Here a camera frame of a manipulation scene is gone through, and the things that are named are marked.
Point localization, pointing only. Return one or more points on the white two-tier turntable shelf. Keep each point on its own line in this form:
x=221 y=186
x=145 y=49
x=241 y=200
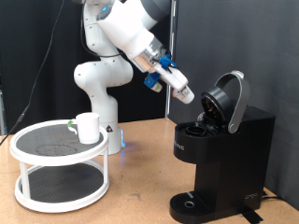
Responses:
x=46 y=146

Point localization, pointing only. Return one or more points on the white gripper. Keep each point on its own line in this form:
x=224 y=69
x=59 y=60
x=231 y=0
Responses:
x=174 y=79

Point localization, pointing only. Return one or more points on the black Keurig coffee machine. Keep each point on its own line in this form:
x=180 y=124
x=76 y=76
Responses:
x=264 y=46
x=230 y=155

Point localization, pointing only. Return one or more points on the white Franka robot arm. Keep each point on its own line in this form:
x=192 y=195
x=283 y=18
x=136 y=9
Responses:
x=102 y=74

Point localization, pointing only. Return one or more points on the gray metal frame post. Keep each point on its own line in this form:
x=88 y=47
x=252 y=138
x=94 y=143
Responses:
x=2 y=115

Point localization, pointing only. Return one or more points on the black backdrop curtain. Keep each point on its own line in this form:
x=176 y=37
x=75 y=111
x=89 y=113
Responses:
x=18 y=46

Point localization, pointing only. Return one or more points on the black tape strip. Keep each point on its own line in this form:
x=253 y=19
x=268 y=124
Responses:
x=250 y=216

